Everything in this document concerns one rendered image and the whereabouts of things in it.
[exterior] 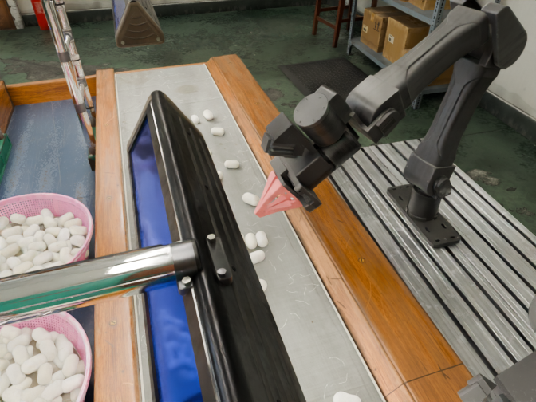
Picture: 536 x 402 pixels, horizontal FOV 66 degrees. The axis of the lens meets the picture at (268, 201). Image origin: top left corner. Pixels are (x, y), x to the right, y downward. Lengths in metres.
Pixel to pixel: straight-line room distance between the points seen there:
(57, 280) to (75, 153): 1.02
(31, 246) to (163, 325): 0.63
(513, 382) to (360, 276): 0.39
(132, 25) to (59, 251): 0.42
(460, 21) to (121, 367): 0.70
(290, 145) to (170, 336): 0.44
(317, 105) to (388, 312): 0.32
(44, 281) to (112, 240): 0.55
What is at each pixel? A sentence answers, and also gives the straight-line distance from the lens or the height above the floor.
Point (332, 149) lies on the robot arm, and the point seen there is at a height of 0.94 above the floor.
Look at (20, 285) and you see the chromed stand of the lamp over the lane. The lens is 0.24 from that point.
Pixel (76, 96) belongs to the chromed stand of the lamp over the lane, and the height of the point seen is 0.87.
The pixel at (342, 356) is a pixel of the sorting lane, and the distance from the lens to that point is 0.64.
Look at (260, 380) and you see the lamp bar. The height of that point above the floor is 1.10.
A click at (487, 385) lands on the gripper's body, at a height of 0.94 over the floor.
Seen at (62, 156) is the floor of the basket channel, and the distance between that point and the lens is 1.24.
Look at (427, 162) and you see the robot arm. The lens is 0.87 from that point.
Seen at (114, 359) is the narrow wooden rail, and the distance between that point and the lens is 0.63.
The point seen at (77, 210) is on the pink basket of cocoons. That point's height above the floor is 0.75.
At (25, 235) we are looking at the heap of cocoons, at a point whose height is 0.74.
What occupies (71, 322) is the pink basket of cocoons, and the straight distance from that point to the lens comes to 0.69.
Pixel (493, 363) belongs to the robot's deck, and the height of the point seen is 0.67.
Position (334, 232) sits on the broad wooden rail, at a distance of 0.76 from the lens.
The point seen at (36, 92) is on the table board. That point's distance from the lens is 1.57.
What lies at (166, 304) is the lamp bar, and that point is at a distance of 0.26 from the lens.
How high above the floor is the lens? 1.28
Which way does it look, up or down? 39 degrees down
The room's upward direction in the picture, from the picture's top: straight up
